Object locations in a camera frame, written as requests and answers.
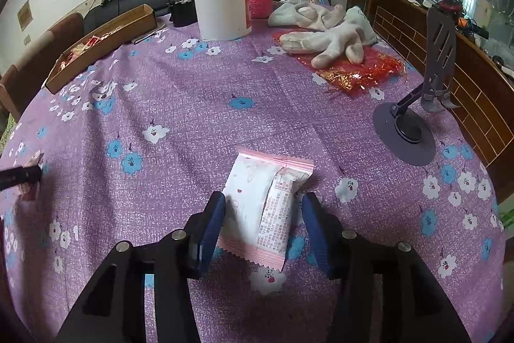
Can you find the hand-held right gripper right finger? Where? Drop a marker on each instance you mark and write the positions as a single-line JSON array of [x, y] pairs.
[[317, 238]]

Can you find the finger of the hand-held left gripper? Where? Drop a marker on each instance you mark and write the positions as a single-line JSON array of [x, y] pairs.
[[20, 176]]

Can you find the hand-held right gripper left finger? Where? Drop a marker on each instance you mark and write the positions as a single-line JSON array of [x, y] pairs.
[[211, 234]]

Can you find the small pink brown packet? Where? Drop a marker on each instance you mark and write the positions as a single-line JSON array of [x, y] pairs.
[[31, 192]]

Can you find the pink white snack packet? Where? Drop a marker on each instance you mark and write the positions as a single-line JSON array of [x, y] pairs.
[[249, 198]]

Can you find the grey phone stand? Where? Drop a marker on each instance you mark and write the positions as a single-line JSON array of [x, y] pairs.
[[405, 138]]

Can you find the red mesh bag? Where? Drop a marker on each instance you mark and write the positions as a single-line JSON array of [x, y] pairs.
[[361, 75]]

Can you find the long cardboard box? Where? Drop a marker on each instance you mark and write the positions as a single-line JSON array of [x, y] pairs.
[[112, 33]]

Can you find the green item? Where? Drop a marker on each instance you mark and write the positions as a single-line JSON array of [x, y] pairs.
[[506, 216]]

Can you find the silver pen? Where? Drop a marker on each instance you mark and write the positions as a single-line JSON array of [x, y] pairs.
[[148, 35]]

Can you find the white cotton glove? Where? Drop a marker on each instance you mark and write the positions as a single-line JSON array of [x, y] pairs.
[[341, 41], [297, 15]]

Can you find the small black box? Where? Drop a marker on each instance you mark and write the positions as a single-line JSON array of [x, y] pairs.
[[182, 11]]

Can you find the white plastic jar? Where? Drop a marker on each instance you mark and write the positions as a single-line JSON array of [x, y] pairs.
[[221, 9]]

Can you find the wall switch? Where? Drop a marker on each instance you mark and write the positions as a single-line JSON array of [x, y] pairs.
[[26, 39]]

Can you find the yellow wall plaque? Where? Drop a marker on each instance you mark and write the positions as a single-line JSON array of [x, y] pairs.
[[25, 15]]

